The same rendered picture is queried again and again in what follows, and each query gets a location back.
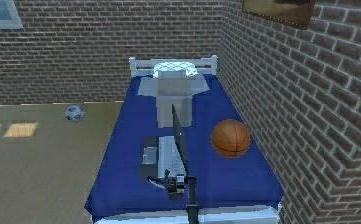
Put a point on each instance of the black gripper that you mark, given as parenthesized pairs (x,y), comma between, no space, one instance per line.
(171,186)

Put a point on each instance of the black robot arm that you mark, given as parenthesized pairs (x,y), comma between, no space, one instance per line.
(192,200)

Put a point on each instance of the orange basketball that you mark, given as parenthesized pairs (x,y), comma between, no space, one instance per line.
(230,138)

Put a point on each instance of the white open carton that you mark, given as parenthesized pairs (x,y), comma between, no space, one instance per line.
(173,96)

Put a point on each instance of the grey open laptop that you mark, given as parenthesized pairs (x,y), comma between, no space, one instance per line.
(168,156)

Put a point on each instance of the white bed with blue cover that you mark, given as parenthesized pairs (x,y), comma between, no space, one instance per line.
(221,180)

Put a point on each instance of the grey speckled ball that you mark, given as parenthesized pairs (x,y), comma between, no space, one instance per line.
(74,113)

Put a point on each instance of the white patterned pillow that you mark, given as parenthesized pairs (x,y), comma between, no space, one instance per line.
(175,66)

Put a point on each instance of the white framed window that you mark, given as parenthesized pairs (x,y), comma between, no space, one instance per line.
(1,13)

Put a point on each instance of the brown framed wall picture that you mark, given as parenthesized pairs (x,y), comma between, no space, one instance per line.
(278,11)

